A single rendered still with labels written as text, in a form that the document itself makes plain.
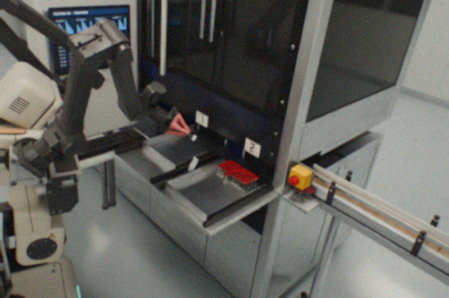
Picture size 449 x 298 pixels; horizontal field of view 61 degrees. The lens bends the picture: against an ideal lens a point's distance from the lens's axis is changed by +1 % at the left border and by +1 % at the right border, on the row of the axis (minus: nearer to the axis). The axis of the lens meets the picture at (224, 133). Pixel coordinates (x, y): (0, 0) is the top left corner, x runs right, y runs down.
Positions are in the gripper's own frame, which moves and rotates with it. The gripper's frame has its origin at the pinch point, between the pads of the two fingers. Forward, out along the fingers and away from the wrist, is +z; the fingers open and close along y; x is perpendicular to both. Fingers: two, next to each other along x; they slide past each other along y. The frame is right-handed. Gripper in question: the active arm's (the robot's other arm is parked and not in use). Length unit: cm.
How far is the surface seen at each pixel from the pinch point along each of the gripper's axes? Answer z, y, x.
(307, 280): 120, -82, 26
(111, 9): -58, -19, 57
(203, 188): 20.8, -24.2, 0.6
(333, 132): 59, 7, 43
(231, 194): 31.5, -18.2, 1.2
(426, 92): 286, -105, 409
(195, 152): 13.1, -37.2, 25.6
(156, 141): -5, -47, 26
